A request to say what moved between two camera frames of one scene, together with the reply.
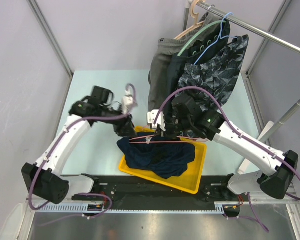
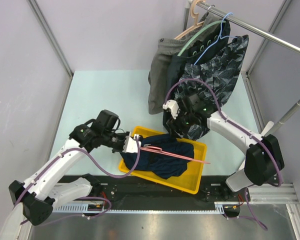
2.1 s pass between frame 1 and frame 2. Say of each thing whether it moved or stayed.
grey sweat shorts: stayed
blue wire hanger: stayed
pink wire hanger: moved
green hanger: stayed
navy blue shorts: stayed
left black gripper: moved
